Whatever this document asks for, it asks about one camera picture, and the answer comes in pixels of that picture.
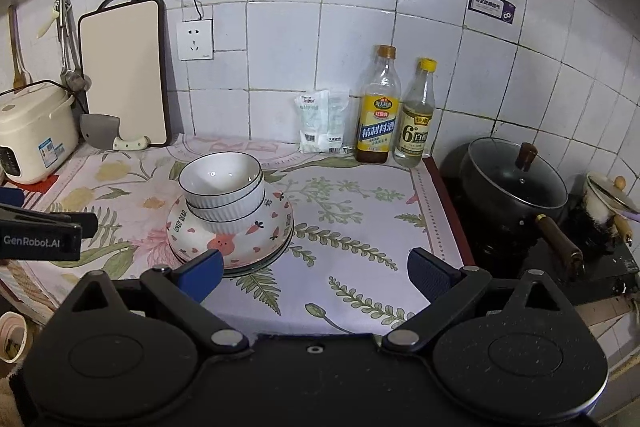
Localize blue fried egg plate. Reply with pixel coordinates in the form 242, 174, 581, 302
222, 233, 293, 279

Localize white ribbed bowl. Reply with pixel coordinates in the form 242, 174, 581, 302
186, 181, 265, 222
178, 152, 264, 208
198, 208, 262, 234

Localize pink rabbit carrot plate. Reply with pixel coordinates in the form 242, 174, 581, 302
166, 184, 294, 272

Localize striped cloth mat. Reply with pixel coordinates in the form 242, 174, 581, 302
1, 174, 68, 325

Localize paper cup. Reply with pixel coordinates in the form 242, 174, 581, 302
0, 311, 28, 364

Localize white rice cooker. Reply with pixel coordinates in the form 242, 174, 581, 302
0, 82, 79, 185

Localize floral tablecloth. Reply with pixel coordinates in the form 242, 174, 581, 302
38, 136, 470, 335

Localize black wok with glass lid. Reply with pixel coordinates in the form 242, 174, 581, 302
440, 136, 585, 281

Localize wooden spatula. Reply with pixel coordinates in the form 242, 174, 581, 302
8, 4, 32, 91

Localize hanging metal ladles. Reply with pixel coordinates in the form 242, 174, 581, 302
53, 0, 90, 94

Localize white vinegar bottle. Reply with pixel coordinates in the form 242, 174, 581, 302
393, 57, 437, 168

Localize small enamel pot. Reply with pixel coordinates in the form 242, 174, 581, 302
582, 171, 639, 249

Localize cooking wine bottle yellow label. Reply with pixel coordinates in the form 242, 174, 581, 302
355, 44, 401, 164

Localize cream cutting board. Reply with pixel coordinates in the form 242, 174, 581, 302
77, 0, 171, 146

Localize white salt bag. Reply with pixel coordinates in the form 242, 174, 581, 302
294, 90, 349, 154

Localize white wall socket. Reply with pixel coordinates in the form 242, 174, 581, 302
177, 20, 214, 61

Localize wall sticker label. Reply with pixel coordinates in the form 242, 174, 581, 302
468, 0, 516, 24

